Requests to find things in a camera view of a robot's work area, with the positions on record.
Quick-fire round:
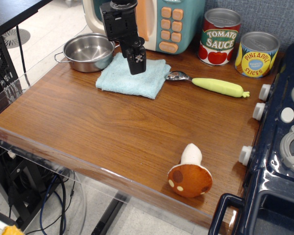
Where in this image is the small stainless steel pot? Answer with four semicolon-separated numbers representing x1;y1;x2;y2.
54;33;119;73

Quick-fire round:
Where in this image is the pineapple slices can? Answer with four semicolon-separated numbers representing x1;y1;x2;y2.
235;31;280;78

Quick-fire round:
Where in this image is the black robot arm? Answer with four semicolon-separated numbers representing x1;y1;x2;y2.
99;0;147;75

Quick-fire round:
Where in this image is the light blue towel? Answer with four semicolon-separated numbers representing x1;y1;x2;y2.
96;52;171;99

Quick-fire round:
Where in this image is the black table leg frame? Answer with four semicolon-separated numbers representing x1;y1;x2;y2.
91;199;123;235

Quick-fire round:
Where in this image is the clear acrylic table guard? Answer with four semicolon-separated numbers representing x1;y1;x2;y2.
0;65;226;227

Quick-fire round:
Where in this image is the black desk top edge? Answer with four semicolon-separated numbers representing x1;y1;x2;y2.
0;0;51;36

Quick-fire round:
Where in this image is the black computer tower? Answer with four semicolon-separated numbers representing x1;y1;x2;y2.
0;36;18;93

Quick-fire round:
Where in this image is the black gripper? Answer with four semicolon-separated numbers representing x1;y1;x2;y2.
99;1;147;75

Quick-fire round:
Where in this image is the blue floor cable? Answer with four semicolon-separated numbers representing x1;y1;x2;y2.
39;175;67;235

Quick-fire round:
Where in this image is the dark blue toy stove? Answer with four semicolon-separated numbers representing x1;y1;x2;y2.
209;43;294;235

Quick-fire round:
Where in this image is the toy microwave teal and cream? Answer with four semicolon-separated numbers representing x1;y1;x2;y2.
82;0;205;54

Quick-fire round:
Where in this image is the spoon with yellow-green handle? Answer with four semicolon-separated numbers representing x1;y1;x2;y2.
164;71;250;98

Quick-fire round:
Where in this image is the tomato sauce can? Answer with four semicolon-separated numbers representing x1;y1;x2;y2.
198;8;242;66

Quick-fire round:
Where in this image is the brown plush mushroom toy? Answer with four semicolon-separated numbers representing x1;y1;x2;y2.
167;143;213;198

